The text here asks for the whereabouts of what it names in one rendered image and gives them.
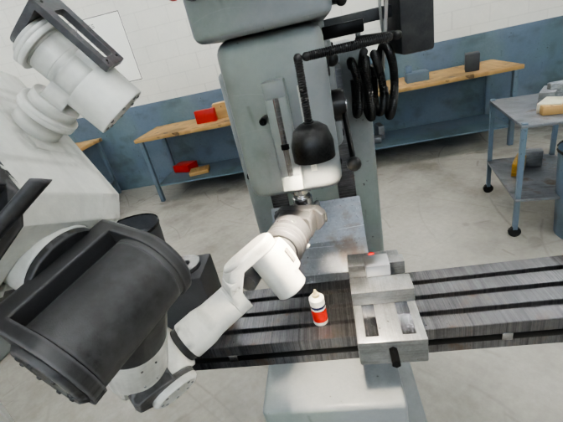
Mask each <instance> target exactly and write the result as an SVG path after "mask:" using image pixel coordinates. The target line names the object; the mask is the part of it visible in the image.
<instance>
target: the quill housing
mask: <svg viewBox="0 0 563 422"><path fill-rule="evenodd" d="M320 48H325V47H324V40H323V32H322V30H321V29H320V28H319V26H318V25H316V24H315V23H312V22H303V23H297V24H293V25H289V26H286V27H282V28H275V29H272V30H268V31H265V32H260V33H254V34H251V35H246V36H243V37H239V38H236V39H229V40H227V41H224V42H223V43H222V44H221V45H220V47H219V49H218V53H217V58H218V62H219V66H220V71H221V74H222V78H223V81H224V85H225V90H226V94H227V97H228V101H229V104H230V109H231V113H232V116H233V120H234V123H235V129H236V132H237V136H238V138H239V142H240V148H241V151H242V154H243V158H244V161H245V167H246V170H247V173H248V174H247V178H248V180H250V184H251V188H252V191H253V192H254V193H255V194H256V195H258V196H261V197H268V196H273V195H279V194H284V193H295V192H300V191H306V190H311V189H316V188H326V187H332V186H334V185H336V184H337V183H338V182H339V181H340V179H341V177H342V168H341V164H342V159H341V158H340V156H339V149H338V138H337V132H336V126H335V120H334V113H333V102H332V96H331V89H330V83H329V76H330V68H329V62H328V57H327V56H326V57H322V58H317V59H313V60H309V61H304V60H302V63H303V69H304V72H305V73H304V74H305V77H306V78H305V80H306V82H307V83H306V85H307V86H306V87H307V94H308V97H309V98H308V99H309V102H310V103H309V105H310V107H311V108H310V110H311V114H312V115H311V117H312V120H313V121H320V122H322V123H323V124H325V125H327V126H328V129H329V130H330V132H331V134H332V136H333V141H334V147H335V153H336V155H335V157H334V158H332V159H331V160H329V161H326V162H323V163H319V164H315V165H306V166H303V165H301V167H302V175H303V179H304V184H303V186H304V188H303V189H298V190H293V191H287V192H284V188H283V185H282V176H281V172H280V168H279V164H278V160H277V156H276V149H275V145H274V141H273V137H272V133H271V126H270V122H269V118H267V119H268V122H267V123H266V125H265V126H261V125H260V123H259V120H260V119H261V117H262V116H264V115H267V110H266V103H265V101H264V97H263V94H262V89H261V83H263V82H264V81H266V80H273V79H277V78H281V77H283V78H284V79H285V83H286V88H287V95H288V100H289V105H290V109H291V113H292V122H293V126H294V130H295V129H296V128H297V127H298V126H299V125H300V124H302V123H303V122H304V119H303V118H304V115H303V112H302V111H303V109H302V105H301V104H302V102H301V97H300V92H299V88H298V82H297V75H296V73H297V72H296V70H295V68H296V67H295V64H294V63H295V62H294V61H293V56H294V54H300V55H302V54H303V53H304V52H308V51H311V50H312V51H313V50H315V49H316V50H317V49H320Z"/></svg>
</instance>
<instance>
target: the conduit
mask: <svg viewBox="0 0 563 422"><path fill-rule="evenodd" d="M383 50H384V52H385V55H386V58H387V59H388V60H387V61H388V64H389V70H390V95H389V92H388V86H387V84H386V78H385V72H384V70H383V65H382V51H383ZM367 54H368V50H367V49H366V48H362V49H361V50H360V51H359V61H358V64H357V63H356V61H355V59H354V58H353V57H348V58H347V66H348V69H349V70H350V71H351V74H352V77H353V79H352V80H350V84H351V90H352V91H351V92H352V93H351V96H352V113H353V116H354V118H356V119H358V118H360V117H361V116H362V113H363V112H364V115H365V117H366V119H367V120H368V121H374V120H375V117H376V116H382V115H384V114H385V118H386V119H387V120H392V119H393V118H394V116H395V113H396V108H397V103H398V94H399V76H398V74H399V73H398V72H399V71H398V66H397V65H398V64H397V61H396V60H397V59H396V57H395V51H394V50H393V48H392V46H391V44H390V43H388V42H386V43H382V44H379V45H378V48H377V50H376V49H372V50H371V51H370V54H369V56H370V58H371V59H372V62H373V64H370V59H369V56H368V55H367ZM378 82H379V83H378ZM378 86H379V89H378ZM378 90H380V101H379V95H378V94H379V93H378Z"/></svg>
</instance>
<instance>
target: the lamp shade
mask: <svg viewBox="0 0 563 422"><path fill-rule="evenodd" d="M291 148H292V155H293V160H294V162H295V163H296V164H297V165H303V166H306V165H315V164H319V163H323V162H326V161H329V160H331V159H332V158H334V157H335V155H336V153H335V147H334V141H333V136H332V134H331V132H330V130H329V129H328V126H327V125H325V124H323V123H322V122H320V121H311V122H308V123H305V122H303V123H302V124H300V125H299V126H298V127H297V128H296V129H295V130H294V131H293V133H292V145H291Z"/></svg>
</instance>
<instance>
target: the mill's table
mask: <svg viewBox="0 0 563 422"><path fill-rule="evenodd" d="M408 274H410V277H411V280H412V283H413V286H414V288H415V302H416V306H417V309H418V311H419V313H420V316H421V320H422V323H423V326H424V328H425V330H426V335H427V337H428V349H429V353H436V352H447V351H458V350H469V349H479V348H491V347H512V346H523V345H534V344H545V343H556V342H563V255H557V256H549V257H541V258H533V259H526V260H512V261H505V262H497V263H489V264H481V265H468V266H460V267H452V268H445V269H438V270H423V271H416V272H408ZM349 280H350V279H349ZM349 280H335V281H328V282H320V283H312V284H305V285H303V287H302V288H301V290H300V291H299V292H298V293H297V294H295V295H294V296H292V297H290V298H288V299H286V300H280V299H279V298H278V297H277V296H276V294H275V293H274V292H273V291H272V290H271V288H268V289H260V290H253V291H243V294H245V297H246V298H247V299H248V300H249V301H251V303H252V304H253V307H252V308H251V309H249V310H248V311H247V312H246V313H245V314H244V315H243V316H242V317H241V318H239V319H238V320H237V321H236V322H235V323H234V324H233V325H232V326H231V327H229V328H228V329H227V330H226V331H225V332H224V333H223V334H222V335H221V336H220V338H219V339H218V341H217V342H216V343H215V344H214V345H213V346H212V347H210V348H209V349H208V350H207V351H206V352H205V353H204V354H203V355H202V356H200V357H196V358H195V359H194V360H195V365H194V366H193V367H192V368H193V369H194V371H198V370H209V369H220V368H241V367H252V366H263V365H274V364H285V363H306V362H317V361H328V360H339V359H350V358H359V349H358V343H357V336H356V329H355V321H354V308H353V302H352V296H351V289H350V282H349ZM313 289H316V291H317V292H319V293H321V294H323V296H324V301H325V306H326V309H327V314H328V323H327V324H326V325H324V326H317V325H315V324H314V322H313V319H312V312H311V307H310V303H309V299H308V298H309V296H310V295H311V294H312V293H313Z"/></svg>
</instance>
